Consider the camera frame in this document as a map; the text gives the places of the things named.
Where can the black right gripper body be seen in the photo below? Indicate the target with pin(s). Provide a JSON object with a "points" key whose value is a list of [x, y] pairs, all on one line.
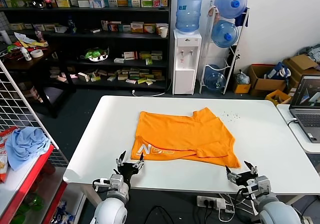
{"points": [[243, 179]]}

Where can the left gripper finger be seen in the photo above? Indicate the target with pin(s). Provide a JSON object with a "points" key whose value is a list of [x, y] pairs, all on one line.
{"points": [[119, 162], [139, 164]]}

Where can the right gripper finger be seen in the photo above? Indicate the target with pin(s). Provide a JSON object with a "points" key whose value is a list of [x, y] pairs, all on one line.
{"points": [[232, 177], [254, 170]]}

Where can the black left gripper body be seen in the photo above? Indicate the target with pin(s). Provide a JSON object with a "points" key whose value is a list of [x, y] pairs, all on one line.
{"points": [[126, 170]]}

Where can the orange t-shirt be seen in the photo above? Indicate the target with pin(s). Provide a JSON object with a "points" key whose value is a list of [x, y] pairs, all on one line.
{"points": [[180, 134]]}

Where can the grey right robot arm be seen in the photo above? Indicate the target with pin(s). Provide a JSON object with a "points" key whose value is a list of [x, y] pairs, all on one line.
{"points": [[277, 209]]}

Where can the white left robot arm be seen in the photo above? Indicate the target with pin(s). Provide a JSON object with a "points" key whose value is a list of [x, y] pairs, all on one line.
{"points": [[110, 209]]}

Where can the grey blue clothes pile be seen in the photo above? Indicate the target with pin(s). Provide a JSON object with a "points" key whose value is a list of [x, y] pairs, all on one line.
{"points": [[312, 51]]}

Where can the white power strip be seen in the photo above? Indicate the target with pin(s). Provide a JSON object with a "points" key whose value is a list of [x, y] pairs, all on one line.
{"points": [[210, 202]]}

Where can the large white table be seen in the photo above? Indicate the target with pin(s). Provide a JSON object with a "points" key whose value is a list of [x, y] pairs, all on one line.
{"points": [[265, 134]]}

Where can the small white side table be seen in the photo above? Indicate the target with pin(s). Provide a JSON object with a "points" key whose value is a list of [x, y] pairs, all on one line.
{"points": [[297, 139]]}

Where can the scattered brown crumbs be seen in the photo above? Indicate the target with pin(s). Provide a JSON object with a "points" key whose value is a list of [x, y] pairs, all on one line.
{"points": [[232, 116]]}

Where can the grey laptop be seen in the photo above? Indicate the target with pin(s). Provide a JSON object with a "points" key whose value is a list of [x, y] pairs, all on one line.
{"points": [[307, 119]]}

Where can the yellow plastic crate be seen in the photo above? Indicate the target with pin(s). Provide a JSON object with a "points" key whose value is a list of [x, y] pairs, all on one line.
{"points": [[271, 96]]}

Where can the blue white snack package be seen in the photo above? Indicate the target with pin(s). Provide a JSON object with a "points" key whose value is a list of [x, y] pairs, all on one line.
{"points": [[62, 212]]}

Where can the small yellow box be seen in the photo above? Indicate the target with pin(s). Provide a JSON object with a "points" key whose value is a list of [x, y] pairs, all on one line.
{"points": [[242, 88]]}

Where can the open brown cardboard box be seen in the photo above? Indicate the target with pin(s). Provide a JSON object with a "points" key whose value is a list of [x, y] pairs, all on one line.
{"points": [[267, 86]]}

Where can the red and white cart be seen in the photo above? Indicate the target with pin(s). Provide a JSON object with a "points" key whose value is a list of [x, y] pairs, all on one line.
{"points": [[32, 179]]}

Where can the white metal jug rack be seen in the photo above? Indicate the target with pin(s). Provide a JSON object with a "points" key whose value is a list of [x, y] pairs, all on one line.
{"points": [[226, 86]]}

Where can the clear plastic bag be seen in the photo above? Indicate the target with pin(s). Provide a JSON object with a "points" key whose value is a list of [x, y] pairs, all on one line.
{"points": [[242, 78]]}

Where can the green plastic bottle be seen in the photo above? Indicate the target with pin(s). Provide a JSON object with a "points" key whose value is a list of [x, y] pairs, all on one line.
{"points": [[35, 201]]}

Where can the crumpled light blue cloth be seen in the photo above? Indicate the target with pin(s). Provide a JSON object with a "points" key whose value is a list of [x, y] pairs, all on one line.
{"points": [[25, 144]]}

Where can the white water dispenser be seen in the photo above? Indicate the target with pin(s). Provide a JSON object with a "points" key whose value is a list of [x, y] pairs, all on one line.
{"points": [[185, 71]]}

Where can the white red medicine box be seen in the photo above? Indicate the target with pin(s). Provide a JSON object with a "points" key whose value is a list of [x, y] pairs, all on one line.
{"points": [[130, 55]]}

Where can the black folded stand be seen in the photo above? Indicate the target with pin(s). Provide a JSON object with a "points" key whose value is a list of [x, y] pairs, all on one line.
{"points": [[235, 59]]}

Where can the red white snack bag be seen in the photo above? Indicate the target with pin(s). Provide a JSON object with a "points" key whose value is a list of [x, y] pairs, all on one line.
{"points": [[2, 164]]}

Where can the black shelf unit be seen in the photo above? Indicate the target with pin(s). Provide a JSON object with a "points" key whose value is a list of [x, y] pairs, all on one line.
{"points": [[112, 44]]}

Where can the closed brown cardboard box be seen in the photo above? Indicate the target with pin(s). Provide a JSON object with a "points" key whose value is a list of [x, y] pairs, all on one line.
{"points": [[302, 61]]}

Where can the dark wooden table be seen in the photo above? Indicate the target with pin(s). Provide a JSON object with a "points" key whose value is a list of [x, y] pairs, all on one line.
{"points": [[37, 61]]}

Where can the white paper cup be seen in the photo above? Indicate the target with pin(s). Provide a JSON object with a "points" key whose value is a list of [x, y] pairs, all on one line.
{"points": [[163, 32]]}

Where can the orange white medicine box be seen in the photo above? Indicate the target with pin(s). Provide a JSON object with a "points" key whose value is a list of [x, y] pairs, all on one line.
{"points": [[137, 27]]}

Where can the white tape roll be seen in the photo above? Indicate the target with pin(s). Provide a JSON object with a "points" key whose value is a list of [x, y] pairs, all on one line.
{"points": [[36, 54]]}

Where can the small white bottle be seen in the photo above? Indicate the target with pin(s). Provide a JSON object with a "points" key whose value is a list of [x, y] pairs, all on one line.
{"points": [[26, 55]]}

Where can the dark blue bottle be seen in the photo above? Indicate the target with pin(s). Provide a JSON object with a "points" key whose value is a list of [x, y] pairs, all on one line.
{"points": [[71, 25]]}

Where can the colourful packet pile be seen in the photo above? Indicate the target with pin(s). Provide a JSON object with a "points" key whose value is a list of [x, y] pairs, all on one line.
{"points": [[30, 42]]}

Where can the dark blue hanging cloth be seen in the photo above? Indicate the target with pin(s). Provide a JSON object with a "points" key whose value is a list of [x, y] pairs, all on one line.
{"points": [[241, 19]]}

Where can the upright blue water jug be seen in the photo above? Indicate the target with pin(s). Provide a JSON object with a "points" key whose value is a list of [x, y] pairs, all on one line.
{"points": [[188, 11]]}

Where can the beige hanging rag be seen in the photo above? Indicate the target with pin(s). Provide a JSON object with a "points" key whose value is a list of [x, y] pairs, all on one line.
{"points": [[213, 11]]}

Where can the cola bottle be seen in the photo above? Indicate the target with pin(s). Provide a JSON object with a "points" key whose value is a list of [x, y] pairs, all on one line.
{"points": [[46, 1]]}

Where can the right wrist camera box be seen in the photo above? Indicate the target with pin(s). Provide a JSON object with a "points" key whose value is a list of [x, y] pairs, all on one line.
{"points": [[262, 184]]}

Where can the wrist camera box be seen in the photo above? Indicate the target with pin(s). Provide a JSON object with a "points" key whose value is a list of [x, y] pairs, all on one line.
{"points": [[262, 184], [101, 181]]}

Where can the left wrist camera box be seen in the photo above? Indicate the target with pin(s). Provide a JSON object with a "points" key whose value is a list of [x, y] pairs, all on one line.
{"points": [[101, 181]]}

